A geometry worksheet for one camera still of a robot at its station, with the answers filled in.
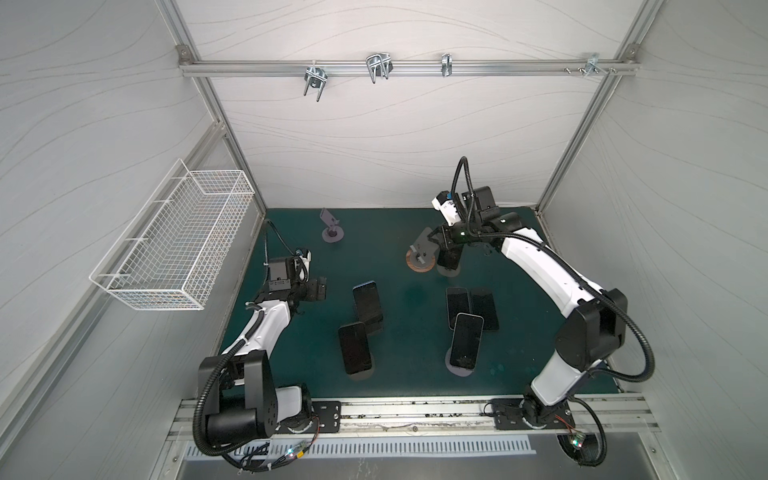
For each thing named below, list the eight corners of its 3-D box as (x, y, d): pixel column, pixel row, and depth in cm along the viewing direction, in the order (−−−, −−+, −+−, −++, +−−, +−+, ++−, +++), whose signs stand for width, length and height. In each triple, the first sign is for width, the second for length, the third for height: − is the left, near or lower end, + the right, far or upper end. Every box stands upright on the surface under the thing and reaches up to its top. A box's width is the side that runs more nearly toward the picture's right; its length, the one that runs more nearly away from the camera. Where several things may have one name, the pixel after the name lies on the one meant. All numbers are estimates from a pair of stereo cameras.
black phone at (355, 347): (349, 379, 81) (342, 362, 69) (345, 347, 86) (338, 326, 75) (373, 372, 82) (371, 354, 70) (367, 342, 87) (364, 320, 76)
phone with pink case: (449, 329, 92) (450, 325, 89) (444, 291, 100) (445, 287, 98) (473, 329, 92) (475, 325, 90) (466, 291, 100) (468, 287, 98)
